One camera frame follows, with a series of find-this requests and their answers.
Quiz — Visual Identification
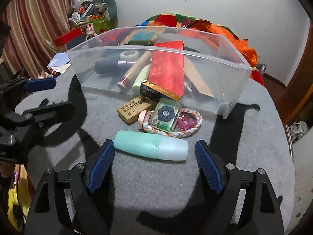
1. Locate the orange puffer jacket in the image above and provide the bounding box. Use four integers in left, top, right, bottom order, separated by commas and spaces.
188, 19, 260, 68

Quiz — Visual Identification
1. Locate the clear plastic storage bin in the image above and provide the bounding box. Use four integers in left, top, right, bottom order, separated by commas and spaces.
67, 27, 251, 118

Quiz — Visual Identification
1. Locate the mint green bottle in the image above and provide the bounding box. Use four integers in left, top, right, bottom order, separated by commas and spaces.
113, 130, 189, 161

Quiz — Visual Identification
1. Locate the white slim pen tube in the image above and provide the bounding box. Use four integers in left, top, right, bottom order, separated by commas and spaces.
117, 51, 152, 90

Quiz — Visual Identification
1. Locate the purple black spray bottle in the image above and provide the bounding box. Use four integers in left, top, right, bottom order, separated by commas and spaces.
94, 60, 135, 75

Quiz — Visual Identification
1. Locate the dark green glass bottle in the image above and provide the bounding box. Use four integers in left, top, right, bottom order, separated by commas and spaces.
127, 40, 154, 46

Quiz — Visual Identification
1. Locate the rabbit figurine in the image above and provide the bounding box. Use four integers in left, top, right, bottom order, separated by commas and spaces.
85, 23, 97, 40

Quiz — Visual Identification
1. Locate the red gift box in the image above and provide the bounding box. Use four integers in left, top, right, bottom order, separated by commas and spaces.
54, 27, 83, 47

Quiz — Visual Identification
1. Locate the pale green tube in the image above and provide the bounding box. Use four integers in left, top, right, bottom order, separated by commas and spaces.
132, 64, 151, 94

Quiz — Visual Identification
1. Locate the tan eraser block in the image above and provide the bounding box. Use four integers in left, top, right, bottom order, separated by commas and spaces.
117, 95, 157, 124

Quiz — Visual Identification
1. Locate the clear flower block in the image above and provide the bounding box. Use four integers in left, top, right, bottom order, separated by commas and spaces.
148, 98, 182, 133

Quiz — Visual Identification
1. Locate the Max blade box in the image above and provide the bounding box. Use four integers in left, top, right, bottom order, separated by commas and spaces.
139, 81, 181, 102

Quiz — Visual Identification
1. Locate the beige cosmetic tube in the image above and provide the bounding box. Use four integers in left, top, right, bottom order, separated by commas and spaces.
184, 57, 214, 98

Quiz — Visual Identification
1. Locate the grey fuzzy blanket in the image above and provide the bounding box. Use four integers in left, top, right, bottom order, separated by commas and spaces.
16, 72, 295, 234

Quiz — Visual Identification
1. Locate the white tape roll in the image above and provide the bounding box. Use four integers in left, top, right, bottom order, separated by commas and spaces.
119, 50, 139, 61

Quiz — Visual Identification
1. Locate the striped brown curtain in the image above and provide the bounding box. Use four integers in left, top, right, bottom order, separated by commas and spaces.
1, 0, 73, 78

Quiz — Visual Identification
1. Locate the braided pastel rope ring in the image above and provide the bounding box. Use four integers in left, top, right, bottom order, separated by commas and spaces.
138, 107, 204, 139

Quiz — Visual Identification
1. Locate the wooden door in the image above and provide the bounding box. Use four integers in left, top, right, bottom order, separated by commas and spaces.
282, 22, 312, 124

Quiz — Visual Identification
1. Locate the green neck pillow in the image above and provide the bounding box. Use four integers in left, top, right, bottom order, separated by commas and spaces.
91, 0, 118, 28

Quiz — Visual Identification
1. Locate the red pouch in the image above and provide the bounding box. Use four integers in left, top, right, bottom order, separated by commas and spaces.
148, 51, 184, 97

